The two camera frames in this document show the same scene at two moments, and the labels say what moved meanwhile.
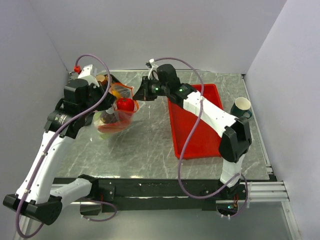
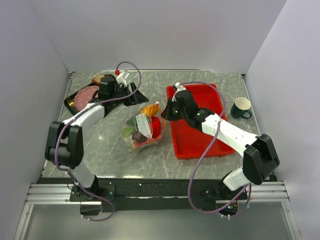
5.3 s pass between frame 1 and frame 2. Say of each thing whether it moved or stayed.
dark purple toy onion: moved
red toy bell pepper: moved
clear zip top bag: moved
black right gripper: moved
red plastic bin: stayed
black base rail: stayed
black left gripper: moved
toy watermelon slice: moved
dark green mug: stayed
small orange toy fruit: moved
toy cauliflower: moved
